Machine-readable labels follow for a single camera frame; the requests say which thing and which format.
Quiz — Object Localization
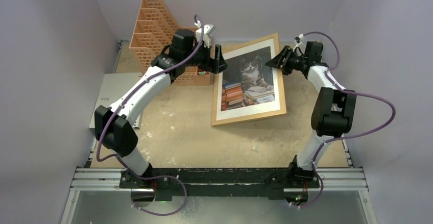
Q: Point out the orange plastic file organizer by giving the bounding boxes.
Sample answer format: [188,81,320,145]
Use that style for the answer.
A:
[129,0,197,73]

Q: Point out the grey booklet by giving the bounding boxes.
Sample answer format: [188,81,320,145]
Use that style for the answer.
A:
[94,72,142,111]

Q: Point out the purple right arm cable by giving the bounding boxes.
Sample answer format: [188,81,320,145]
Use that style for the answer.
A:
[288,31,396,209]

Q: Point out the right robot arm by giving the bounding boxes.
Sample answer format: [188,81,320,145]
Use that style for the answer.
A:
[266,41,356,187]

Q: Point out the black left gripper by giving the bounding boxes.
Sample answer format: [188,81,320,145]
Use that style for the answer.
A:
[184,40,229,74]

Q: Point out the wooden picture frame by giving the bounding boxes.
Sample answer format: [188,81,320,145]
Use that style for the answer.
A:
[211,33,287,127]

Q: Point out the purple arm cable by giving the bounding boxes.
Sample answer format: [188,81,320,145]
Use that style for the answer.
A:
[95,14,206,216]
[288,31,396,209]

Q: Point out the printed photo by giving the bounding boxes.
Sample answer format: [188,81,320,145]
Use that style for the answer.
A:
[221,46,275,111]

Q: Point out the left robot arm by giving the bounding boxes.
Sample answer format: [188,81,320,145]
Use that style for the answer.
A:
[94,24,228,188]

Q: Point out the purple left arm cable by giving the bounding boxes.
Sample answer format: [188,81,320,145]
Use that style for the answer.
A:
[95,14,206,216]

